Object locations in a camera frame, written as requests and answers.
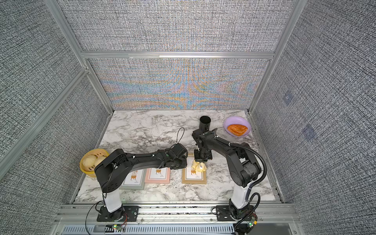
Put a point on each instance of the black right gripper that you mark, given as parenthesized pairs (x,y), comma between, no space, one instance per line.
(197,159)

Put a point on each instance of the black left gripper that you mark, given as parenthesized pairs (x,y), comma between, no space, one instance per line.
(184,159)

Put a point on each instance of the yellow cleaning cloth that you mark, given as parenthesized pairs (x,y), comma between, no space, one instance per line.
(198,166)

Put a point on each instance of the tan wooden picture frame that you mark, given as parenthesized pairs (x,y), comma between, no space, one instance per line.
(190,176)

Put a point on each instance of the pink picture frame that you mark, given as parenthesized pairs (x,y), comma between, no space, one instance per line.
(157,176)

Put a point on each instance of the grey-green picture frame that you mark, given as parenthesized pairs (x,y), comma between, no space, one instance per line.
(135,180)

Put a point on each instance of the black mug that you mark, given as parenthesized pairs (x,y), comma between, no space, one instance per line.
(204,123)

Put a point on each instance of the orange pastry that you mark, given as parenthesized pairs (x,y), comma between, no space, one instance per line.
(237,129)

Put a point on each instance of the purple bowl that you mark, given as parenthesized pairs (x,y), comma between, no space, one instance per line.
(237,120)

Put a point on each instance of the right steamed bun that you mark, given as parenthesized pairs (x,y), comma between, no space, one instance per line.
(99,160)

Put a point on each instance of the steamed bun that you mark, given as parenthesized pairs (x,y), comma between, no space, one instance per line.
(99,160)
(88,162)

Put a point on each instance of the yellow bamboo steamer basket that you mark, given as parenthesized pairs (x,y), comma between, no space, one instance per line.
(97,152)

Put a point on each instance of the left steamed bun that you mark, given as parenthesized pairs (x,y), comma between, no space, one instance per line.
(88,162)

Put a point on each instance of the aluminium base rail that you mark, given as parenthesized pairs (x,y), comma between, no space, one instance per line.
(178,218)

